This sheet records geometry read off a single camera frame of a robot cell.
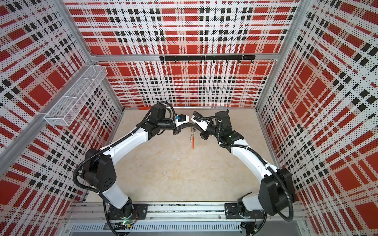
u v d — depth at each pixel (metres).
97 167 0.49
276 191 0.41
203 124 0.66
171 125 0.70
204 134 0.69
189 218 0.73
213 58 0.89
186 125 0.69
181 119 0.65
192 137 0.78
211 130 0.68
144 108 1.28
